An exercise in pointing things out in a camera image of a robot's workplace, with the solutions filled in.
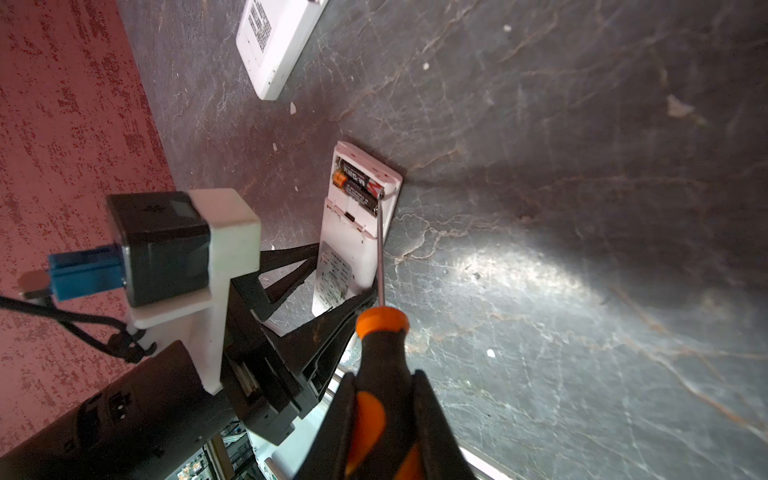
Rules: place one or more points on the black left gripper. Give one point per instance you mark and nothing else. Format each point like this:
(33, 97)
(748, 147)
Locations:
(271, 380)

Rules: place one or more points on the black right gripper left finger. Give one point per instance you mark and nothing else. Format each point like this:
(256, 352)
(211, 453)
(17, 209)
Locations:
(328, 454)

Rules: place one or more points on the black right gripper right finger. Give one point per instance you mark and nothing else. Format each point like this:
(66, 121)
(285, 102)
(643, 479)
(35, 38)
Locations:
(441, 456)

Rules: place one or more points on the orange black screwdriver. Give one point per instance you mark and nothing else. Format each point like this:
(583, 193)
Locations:
(384, 442)

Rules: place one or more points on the black gold AAA battery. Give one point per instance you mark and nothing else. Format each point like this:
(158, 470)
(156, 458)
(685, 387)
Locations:
(365, 199)

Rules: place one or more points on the white remote with screen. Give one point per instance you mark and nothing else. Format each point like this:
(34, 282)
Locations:
(348, 253)

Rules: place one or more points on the black red AAA battery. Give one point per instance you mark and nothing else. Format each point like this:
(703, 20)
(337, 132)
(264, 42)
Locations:
(363, 180)

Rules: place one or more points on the white remote with batteries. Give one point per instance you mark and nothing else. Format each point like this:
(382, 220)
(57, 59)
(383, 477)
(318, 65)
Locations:
(270, 38)

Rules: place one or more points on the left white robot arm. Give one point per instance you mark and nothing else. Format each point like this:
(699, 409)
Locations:
(148, 422)

